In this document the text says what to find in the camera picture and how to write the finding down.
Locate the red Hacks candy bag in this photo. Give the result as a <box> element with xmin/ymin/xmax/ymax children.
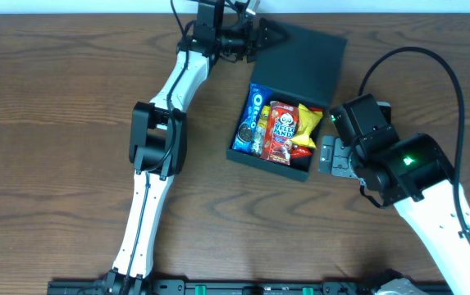
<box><xmin>290</xmin><ymin>106</ymin><xmax>324</xmax><ymax>160</ymax></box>

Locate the small yellow snack packet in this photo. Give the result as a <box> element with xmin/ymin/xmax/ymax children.
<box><xmin>291</xmin><ymin>104</ymin><xmax>323</xmax><ymax>149</ymax></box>

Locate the black gift box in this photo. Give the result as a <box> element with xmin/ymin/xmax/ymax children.
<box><xmin>225</xmin><ymin>18</ymin><xmax>348</xmax><ymax>184</ymax></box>

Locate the red Hello Panda box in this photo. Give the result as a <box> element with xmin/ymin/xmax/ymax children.
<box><xmin>261</xmin><ymin>101</ymin><xmax>299</xmax><ymax>166</ymax></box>

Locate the blue Oreo cookie pack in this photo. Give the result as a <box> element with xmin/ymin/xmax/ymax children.
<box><xmin>232</xmin><ymin>83</ymin><xmax>272</xmax><ymax>153</ymax></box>

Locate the yellow Hacks candy bag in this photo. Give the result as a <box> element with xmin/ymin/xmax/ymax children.
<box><xmin>250</xmin><ymin>106</ymin><xmax>271</xmax><ymax>157</ymax></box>

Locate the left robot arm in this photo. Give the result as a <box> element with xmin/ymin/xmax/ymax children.
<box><xmin>84</xmin><ymin>1</ymin><xmax>289</xmax><ymax>294</ymax></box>

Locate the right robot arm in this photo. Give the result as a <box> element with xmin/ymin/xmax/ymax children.
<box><xmin>320</xmin><ymin>94</ymin><xmax>470</xmax><ymax>294</ymax></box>

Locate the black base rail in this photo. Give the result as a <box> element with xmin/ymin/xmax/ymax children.
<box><xmin>47</xmin><ymin>279</ymin><xmax>371</xmax><ymax>295</ymax></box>

